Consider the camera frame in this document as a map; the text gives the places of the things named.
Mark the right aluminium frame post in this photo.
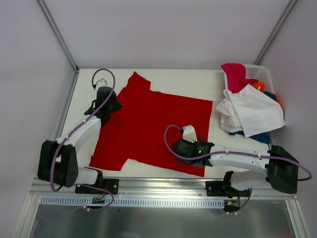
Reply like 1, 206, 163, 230
254, 0, 298, 65

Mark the rear aluminium frame bar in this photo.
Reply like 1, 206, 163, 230
77, 65, 221, 70

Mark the aluminium mounting rail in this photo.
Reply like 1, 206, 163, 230
29, 177, 298, 200

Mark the blue t shirt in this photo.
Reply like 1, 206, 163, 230
229, 91, 277, 144

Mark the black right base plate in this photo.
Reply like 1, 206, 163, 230
205, 180, 250, 198

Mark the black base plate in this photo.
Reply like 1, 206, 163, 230
75, 178, 119, 195
205, 180, 250, 198

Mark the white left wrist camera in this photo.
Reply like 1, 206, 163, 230
94, 78, 107, 91

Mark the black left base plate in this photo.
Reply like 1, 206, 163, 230
75, 178, 119, 195

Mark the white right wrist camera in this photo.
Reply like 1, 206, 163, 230
182, 125, 198, 143

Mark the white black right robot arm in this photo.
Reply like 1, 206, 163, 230
173, 139, 299, 196

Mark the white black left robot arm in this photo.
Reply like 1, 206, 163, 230
38, 86, 122, 193

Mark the left aluminium frame post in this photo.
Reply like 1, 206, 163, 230
36, 0, 78, 73

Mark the aluminium frame post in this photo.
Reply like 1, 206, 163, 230
36, 0, 78, 73
254, 0, 298, 65

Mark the left aluminium frame bar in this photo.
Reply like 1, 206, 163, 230
53, 70, 79, 139

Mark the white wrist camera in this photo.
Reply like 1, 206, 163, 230
94, 78, 107, 91
182, 125, 198, 143

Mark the red t shirt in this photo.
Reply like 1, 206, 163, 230
89, 72, 212, 177

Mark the magenta t shirt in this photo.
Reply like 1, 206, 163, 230
221, 63, 258, 93

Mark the orange t shirt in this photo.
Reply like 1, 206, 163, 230
252, 82, 283, 107

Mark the white slotted cable duct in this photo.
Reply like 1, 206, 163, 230
40, 196, 225, 209

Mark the white t shirt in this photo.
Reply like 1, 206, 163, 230
216, 85, 285, 137

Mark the aluminium frame bar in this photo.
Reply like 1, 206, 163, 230
53, 70, 79, 139
77, 65, 221, 70

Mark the white plastic basket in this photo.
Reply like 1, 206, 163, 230
224, 64, 275, 93

